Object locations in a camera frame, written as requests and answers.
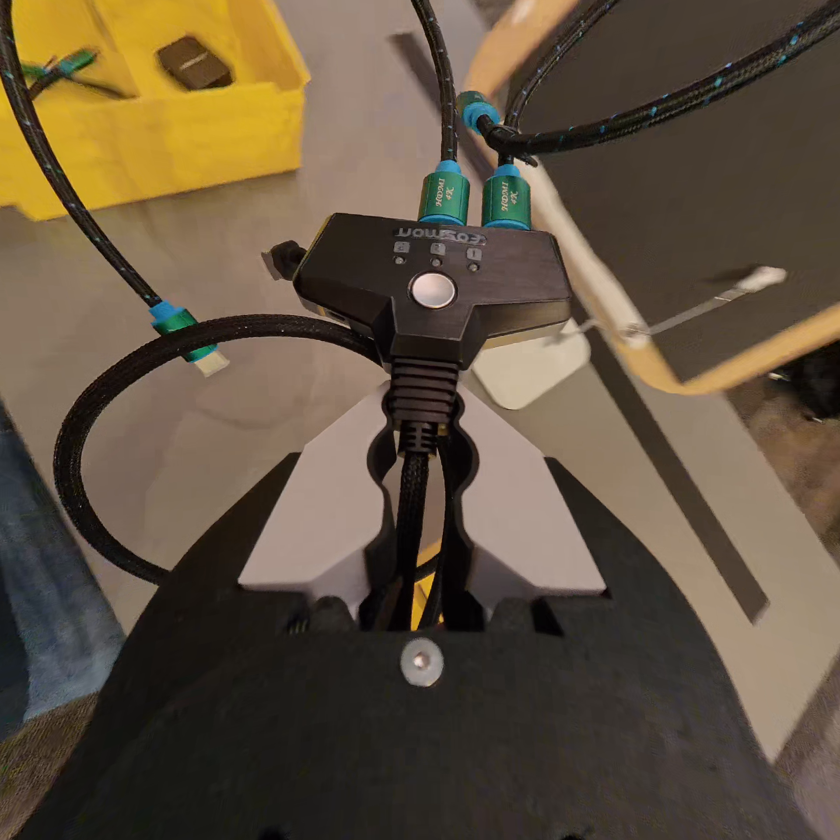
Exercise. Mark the small black adapter box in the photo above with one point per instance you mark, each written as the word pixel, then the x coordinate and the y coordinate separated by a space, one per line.
pixel 195 64

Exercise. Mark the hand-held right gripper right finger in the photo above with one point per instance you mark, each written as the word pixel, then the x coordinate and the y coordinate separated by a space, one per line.
pixel 531 525

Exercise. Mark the black HDMI switch box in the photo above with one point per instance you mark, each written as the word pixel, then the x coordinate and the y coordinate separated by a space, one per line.
pixel 512 275

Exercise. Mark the person's jeans leg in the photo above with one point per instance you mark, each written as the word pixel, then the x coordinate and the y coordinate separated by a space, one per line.
pixel 46 558

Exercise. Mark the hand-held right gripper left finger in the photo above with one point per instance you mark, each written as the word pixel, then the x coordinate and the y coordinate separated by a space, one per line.
pixel 308 525

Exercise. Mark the yellow plastic bin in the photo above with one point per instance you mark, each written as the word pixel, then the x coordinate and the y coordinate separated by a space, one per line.
pixel 164 144

